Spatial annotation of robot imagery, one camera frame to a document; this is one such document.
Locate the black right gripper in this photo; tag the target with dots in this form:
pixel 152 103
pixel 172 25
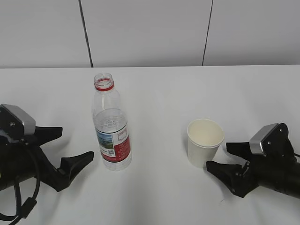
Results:
pixel 280 174

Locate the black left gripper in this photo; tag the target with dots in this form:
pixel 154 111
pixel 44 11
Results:
pixel 24 158

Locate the white paper cup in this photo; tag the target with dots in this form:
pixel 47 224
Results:
pixel 204 137

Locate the clear plastic water bottle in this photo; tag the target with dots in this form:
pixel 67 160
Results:
pixel 111 124

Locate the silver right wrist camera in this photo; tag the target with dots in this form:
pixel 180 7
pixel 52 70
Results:
pixel 270 140

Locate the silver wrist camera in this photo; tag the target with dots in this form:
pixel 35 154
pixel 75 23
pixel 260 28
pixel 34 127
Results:
pixel 15 122
pixel 270 140

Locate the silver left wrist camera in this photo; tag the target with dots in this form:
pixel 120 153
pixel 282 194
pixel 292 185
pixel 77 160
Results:
pixel 15 122

